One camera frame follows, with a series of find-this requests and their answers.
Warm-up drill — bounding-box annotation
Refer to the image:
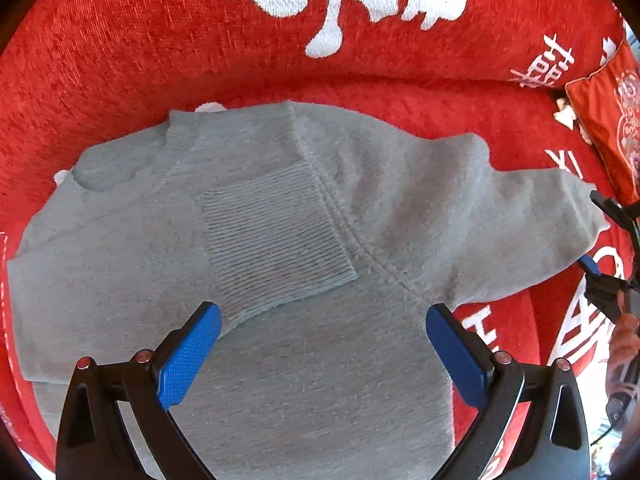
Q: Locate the red printed sofa cover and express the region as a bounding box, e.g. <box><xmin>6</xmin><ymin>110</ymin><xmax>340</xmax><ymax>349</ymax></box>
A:
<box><xmin>0</xmin><ymin>0</ymin><xmax>640</xmax><ymax>480</ymax></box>

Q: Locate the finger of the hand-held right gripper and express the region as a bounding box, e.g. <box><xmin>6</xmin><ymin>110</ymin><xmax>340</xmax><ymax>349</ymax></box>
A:
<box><xmin>579</xmin><ymin>255</ymin><xmax>640</xmax><ymax>321</ymax></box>
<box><xmin>590</xmin><ymin>190</ymin><xmax>640</xmax><ymax>254</ymax></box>

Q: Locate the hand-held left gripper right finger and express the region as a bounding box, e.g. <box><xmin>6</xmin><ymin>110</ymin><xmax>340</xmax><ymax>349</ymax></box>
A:
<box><xmin>425</xmin><ymin>303</ymin><xmax>594</xmax><ymax>480</ymax></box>

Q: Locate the small white tag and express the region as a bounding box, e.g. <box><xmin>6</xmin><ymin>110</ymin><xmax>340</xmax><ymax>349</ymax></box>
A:
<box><xmin>554</xmin><ymin>96</ymin><xmax>577</xmax><ymax>130</ymax></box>

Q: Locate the person's right hand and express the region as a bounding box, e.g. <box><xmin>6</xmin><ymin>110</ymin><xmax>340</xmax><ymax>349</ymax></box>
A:
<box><xmin>610</xmin><ymin>291</ymin><xmax>640</xmax><ymax>362</ymax></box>

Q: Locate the grey knit sweater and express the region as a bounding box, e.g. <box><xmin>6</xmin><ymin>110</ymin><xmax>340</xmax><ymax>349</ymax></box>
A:
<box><xmin>7</xmin><ymin>100</ymin><xmax>608</xmax><ymax>480</ymax></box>

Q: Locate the red embroidered cushion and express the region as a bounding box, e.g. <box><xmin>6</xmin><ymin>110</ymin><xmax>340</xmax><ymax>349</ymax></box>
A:
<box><xmin>565</xmin><ymin>40</ymin><xmax>640</xmax><ymax>206</ymax></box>

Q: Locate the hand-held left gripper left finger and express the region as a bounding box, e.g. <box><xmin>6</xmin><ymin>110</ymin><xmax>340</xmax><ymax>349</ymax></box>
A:
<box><xmin>55</xmin><ymin>301</ymin><xmax>222</xmax><ymax>480</ymax></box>

